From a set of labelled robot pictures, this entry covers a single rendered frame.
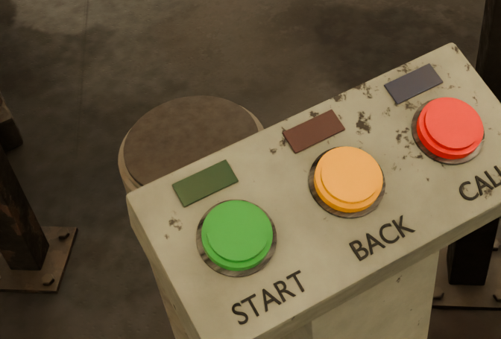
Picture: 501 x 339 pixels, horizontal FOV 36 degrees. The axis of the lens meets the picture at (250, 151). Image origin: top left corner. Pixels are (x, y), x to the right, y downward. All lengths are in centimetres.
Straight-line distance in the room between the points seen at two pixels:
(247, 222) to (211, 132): 19
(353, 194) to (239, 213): 7
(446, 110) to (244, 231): 15
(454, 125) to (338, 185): 8
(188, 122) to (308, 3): 101
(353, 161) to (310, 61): 102
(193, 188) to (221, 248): 4
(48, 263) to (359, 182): 84
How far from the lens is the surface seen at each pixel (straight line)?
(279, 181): 45
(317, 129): 47
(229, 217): 43
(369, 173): 45
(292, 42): 152
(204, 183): 45
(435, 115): 48
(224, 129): 61
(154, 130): 62
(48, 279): 120
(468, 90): 51
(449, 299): 112
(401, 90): 50
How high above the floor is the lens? 95
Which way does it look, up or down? 47 degrees down
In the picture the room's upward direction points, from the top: 8 degrees counter-clockwise
